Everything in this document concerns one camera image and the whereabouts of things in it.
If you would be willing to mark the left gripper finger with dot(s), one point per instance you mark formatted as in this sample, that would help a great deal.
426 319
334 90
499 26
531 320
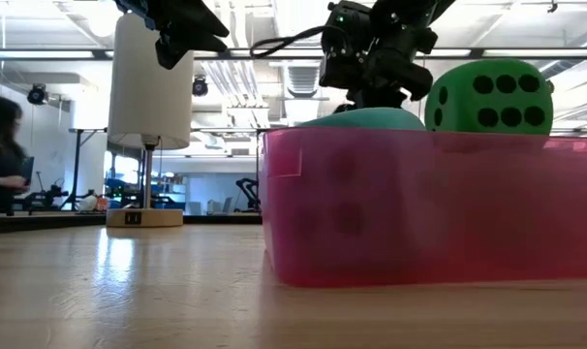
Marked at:
206 45
213 26

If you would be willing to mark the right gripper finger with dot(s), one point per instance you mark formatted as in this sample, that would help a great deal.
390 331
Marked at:
380 99
400 70

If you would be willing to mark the cyan foam die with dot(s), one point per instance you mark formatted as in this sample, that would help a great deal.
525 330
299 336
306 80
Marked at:
366 120

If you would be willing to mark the green foam die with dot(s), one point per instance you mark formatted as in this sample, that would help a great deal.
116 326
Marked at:
460 104

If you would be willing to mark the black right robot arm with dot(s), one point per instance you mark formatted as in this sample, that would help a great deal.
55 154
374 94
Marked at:
434 9

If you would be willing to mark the small black robot arm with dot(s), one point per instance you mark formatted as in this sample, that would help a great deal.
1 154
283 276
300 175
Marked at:
247 191

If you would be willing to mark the black ceiling spotlight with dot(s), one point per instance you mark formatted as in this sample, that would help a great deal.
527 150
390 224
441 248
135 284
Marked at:
38 94
200 86

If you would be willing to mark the ceiling air vent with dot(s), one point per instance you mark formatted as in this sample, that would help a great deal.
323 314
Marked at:
302 80

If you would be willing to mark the white shade table lamp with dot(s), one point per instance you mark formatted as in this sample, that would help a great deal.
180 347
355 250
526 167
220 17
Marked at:
148 87

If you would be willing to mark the pink plastic bin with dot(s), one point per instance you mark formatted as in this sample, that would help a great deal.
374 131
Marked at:
419 218

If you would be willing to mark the orange round object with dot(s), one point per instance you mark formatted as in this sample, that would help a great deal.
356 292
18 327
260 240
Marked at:
102 203

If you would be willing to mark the white round object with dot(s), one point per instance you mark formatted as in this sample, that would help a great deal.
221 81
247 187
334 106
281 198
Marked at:
87 202

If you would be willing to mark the person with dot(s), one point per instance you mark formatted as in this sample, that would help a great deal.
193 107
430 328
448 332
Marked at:
3 160

